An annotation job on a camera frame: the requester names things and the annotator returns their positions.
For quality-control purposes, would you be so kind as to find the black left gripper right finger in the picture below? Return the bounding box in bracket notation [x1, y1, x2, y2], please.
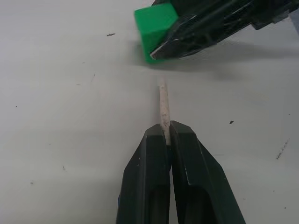
[170, 120, 246, 224]

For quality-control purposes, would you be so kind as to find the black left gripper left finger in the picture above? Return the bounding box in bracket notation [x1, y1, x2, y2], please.
[116, 124, 173, 224]

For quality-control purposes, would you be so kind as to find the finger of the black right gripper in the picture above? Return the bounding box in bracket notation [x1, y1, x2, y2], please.
[149, 10, 226, 61]
[151, 0, 234, 18]

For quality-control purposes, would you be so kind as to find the green cube block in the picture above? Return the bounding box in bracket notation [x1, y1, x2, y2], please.
[134, 2, 180, 64]

